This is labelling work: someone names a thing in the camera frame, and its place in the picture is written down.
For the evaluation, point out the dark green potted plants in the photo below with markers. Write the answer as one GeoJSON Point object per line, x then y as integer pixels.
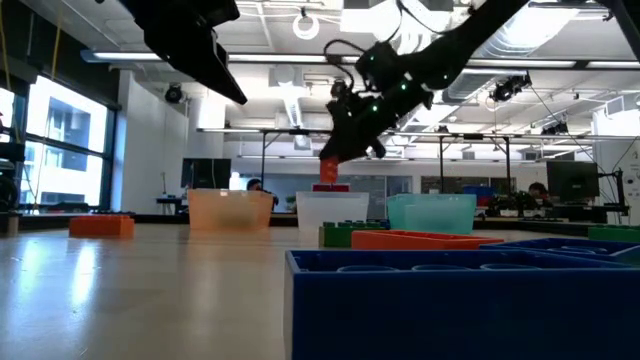
{"type": "Point", "coordinates": [515, 204]}

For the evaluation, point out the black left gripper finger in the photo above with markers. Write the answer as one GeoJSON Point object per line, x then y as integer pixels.
{"type": "Point", "coordinates": [200, 55]}

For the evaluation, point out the translucent teal plastic bin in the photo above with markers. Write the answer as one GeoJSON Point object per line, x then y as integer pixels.
{"type": "Point", "coordinates": [431, 215]}

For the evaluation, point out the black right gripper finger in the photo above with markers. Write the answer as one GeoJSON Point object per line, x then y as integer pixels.
{"type": "Point", "coordinates": [345, 151]}

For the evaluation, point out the black round ceiling spotlight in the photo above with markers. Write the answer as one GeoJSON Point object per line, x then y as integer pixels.
{"type": "Point", "coordinates": [339, 87]}
{"type": "Point", "coordinates": [173, 93]}

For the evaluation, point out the black aluminium table frame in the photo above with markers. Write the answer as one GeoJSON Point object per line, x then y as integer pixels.
{"type": "Point", "coordinates": [160, 218]}

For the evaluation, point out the large room window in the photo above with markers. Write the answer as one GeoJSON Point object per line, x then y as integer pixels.
{"type": "Point", "coordinates": [65, 165]}

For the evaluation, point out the black ceiling track lights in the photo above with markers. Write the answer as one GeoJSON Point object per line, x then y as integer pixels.
{"type": "Point", "coordinates": [510, 89]}
{"type": "Point", "coordinates": [555, 128]}

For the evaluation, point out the black metal workstation frame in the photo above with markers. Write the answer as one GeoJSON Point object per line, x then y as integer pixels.
{"type": "Point", "coordinates": [263, 160]}
{"type": "Point", "coordinates": [441, 165]}

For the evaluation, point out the translucent orange plastic bin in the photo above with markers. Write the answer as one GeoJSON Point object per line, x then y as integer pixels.
{"type": "Point", "coordinates": [230, 210]}

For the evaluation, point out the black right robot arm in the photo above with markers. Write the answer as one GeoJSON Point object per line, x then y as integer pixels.
{"type": "Point", "coordinates": [450, 55]}

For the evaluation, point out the green toy building block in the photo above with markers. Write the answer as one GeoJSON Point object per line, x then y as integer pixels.
{"type": "Point", "coordinates": [335, 236]}
{"type": "Point", "coordinates": [615, 233]}

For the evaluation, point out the white ceiling light fixture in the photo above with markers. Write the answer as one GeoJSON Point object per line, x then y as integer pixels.
{"type": "Point", "coordinates": [360, 20]}

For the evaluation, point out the black desk monitor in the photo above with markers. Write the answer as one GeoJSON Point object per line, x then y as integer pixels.
{"type": "Point", "coordinates": [572, 179]}

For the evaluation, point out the orange toy building block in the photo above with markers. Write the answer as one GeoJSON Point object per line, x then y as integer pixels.
{"type": "Point", "coordinates": [425, 241]}
{"type": "Point", "coordinates": [329, 171]}
{"type": "Point", "coordinates": [101, 226]}

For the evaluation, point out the person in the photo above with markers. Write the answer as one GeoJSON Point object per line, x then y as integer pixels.
{"type": "Point", "coordinates": [255, 185]}
{"type": "Point", "coordinates": [538, 190]}

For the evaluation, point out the long ceiling light strip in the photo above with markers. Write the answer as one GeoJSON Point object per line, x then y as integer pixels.
{"type": "Point", "coordinates": [280, 58]}

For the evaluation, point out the blue background box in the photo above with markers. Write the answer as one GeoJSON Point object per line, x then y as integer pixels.
{"type": "Point", "coordinates": [479, 190]}

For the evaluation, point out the silver ventilation duct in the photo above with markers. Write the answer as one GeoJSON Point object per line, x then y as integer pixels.
{"type": "Point", "coordinates": [540, 25]}

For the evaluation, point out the clear plastic bin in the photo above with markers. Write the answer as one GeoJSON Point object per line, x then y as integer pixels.
{"type": "Point", "coordinates": [332, 212]}

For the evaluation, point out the red background box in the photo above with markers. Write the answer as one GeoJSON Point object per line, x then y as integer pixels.
{"type": "Point", "coordinates": [331, 188]}

